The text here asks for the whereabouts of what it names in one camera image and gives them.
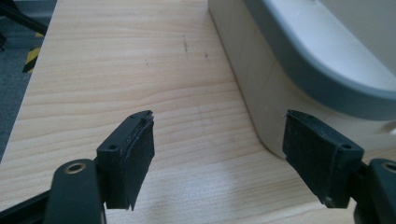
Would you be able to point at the black metal stand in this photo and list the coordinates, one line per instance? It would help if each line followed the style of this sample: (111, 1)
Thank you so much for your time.
(18, 17)

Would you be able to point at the yellow and black striped tape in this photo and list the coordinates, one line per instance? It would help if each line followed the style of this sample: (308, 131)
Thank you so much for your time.
(32, 57)

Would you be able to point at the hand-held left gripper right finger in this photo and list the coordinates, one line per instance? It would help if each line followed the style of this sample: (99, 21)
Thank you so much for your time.
(317, 155)

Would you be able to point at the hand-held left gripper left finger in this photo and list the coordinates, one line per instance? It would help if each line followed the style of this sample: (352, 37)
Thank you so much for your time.
(130, 161)

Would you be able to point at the white and grey appliance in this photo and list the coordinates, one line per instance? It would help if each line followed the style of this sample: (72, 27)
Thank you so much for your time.
(280, 62)

